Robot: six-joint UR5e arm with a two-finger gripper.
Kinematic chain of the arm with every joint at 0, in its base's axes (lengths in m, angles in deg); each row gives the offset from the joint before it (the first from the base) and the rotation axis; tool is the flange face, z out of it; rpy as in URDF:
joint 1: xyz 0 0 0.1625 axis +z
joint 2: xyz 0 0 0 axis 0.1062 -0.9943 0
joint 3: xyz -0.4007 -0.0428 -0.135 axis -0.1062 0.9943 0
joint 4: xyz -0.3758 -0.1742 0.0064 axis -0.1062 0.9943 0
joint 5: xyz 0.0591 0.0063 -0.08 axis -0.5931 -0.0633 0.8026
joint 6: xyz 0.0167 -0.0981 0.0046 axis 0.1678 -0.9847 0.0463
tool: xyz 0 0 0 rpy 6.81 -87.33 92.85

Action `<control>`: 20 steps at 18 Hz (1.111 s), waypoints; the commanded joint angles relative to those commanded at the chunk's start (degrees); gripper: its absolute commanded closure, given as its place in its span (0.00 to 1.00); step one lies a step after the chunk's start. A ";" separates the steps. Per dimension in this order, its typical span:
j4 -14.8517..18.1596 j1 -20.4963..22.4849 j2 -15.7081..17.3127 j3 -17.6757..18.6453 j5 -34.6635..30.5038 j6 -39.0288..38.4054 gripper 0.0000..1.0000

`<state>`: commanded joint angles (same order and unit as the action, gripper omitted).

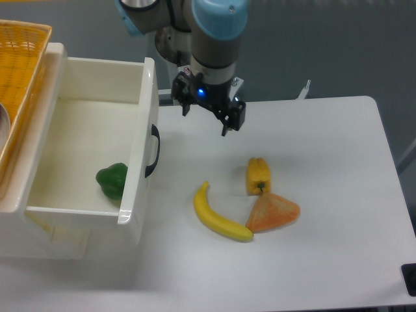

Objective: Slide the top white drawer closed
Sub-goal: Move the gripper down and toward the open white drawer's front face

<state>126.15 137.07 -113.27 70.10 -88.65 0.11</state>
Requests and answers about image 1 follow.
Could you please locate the metal bowl in basket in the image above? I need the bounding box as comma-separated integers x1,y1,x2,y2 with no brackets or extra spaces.
0,104,11,155

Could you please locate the orange toy citrus wedge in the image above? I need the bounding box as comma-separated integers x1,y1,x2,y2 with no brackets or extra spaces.
245,192,300,233

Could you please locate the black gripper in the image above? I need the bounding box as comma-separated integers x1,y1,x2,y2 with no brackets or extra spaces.
171,71,246,137

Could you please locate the white drawer cabinet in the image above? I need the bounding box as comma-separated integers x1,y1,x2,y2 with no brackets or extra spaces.
1,43,90,259

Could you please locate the white top drawer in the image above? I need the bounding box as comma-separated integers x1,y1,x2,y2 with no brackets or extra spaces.
26,57,159,244

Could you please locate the yellow woven basket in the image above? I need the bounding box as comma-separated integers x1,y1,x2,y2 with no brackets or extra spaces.
1,19,52,174

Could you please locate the green toy bell pepper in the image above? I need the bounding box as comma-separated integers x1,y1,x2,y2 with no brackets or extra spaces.
96,162,128,200

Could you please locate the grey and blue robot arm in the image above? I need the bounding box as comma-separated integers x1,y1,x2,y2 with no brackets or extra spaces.
115,1,248,135

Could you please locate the yellow toy banana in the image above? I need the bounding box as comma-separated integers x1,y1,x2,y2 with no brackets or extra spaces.
193,181,254,242

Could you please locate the white bracket behind table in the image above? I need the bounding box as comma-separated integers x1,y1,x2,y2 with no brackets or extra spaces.
297,79,311,100

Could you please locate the yellow toy bell pepper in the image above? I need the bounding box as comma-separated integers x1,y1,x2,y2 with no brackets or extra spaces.
246,157,271,195

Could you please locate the black top drawer handle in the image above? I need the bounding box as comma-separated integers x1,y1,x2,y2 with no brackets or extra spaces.
145,124,161,178

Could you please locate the black object at table corner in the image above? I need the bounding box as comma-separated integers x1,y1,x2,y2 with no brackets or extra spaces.
401,263,416,297

